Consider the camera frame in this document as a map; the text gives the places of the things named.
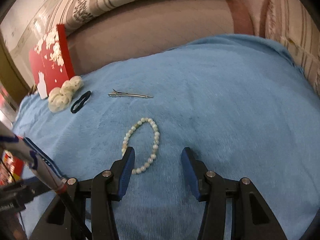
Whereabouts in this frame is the pale jade bead bracelet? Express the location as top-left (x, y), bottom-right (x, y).
top-left (121, 117), bottom-right (161, 175)

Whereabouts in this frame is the red tray box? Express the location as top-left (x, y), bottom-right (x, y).
top-left (1, 151), bottom-right (24, 186)

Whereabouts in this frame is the stained glass door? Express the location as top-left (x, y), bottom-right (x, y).
top-left (0, 83), bottom-right (18, 126)

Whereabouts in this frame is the red box lid with cat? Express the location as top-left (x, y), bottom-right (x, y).
top-left (28, 24), bottom-right (76, 100)

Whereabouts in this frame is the cream dotted scrunchie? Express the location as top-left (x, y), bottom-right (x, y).
top-left (48, 76), bottom-right (84, 113)

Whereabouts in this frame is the silver hair clip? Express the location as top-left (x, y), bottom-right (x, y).
top-left (108, 89), bottom-right (152, 99)

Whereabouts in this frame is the blue table cloth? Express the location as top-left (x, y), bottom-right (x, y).
top-left (13, 35), bottom-right (319, 239)

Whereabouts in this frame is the striped chair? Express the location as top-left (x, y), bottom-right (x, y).
top-left (226, 0), bottom-right (319, 93)

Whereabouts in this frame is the small black hair tie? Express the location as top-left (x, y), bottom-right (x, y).
top-left (70, 90), bottom-right (92, 114)

